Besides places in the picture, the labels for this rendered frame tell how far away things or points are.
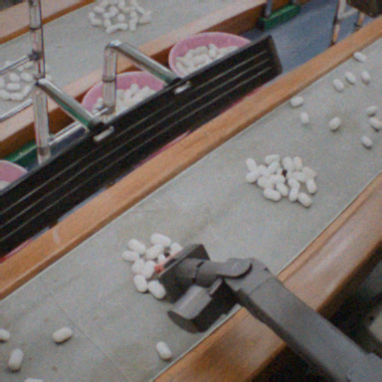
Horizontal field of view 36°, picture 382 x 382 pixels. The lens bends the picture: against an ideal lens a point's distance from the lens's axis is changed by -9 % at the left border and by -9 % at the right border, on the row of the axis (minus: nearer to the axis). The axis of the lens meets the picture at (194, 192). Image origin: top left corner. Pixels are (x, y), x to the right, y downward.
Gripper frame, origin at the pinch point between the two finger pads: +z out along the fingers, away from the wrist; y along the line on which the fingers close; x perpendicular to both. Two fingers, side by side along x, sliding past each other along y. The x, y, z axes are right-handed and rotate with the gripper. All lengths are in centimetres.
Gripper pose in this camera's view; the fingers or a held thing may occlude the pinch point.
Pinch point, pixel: (158, 269)
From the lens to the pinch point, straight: 113.5
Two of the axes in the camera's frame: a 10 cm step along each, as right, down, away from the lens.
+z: -6.0, 0.0, 8.0
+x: 4.1, 8.6, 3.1
